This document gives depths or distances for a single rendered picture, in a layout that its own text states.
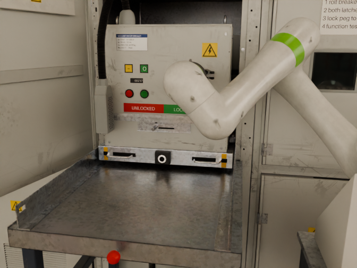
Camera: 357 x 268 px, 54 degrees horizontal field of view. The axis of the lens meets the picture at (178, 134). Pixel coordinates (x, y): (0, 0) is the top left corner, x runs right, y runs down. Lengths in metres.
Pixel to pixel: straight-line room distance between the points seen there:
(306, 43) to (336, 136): 0.31
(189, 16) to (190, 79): 1.38
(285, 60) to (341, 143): 0.33
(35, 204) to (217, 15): 1.56
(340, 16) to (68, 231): 1.16
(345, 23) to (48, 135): 1.17
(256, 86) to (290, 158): 0.58
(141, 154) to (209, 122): 0.57
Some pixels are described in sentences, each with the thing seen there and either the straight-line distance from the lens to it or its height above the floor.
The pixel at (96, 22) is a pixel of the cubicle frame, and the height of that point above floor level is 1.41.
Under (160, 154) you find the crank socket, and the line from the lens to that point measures 1.35.
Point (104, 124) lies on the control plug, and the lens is 1.30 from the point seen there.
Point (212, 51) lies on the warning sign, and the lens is 1.29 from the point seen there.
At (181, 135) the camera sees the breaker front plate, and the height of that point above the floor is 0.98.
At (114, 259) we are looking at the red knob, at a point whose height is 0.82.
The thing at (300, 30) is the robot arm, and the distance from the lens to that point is 1.14.
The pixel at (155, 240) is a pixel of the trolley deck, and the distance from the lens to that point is 0.92.
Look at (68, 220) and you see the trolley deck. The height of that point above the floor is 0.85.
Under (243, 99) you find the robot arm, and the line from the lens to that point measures 0.93.
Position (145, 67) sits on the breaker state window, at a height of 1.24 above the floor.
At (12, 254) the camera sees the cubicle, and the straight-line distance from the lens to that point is 2.08.
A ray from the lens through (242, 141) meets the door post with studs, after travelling 1.48.
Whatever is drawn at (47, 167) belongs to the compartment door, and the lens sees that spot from 1.44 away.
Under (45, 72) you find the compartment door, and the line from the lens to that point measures 1.36.
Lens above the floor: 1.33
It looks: 15 degrees down
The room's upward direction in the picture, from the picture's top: straight up
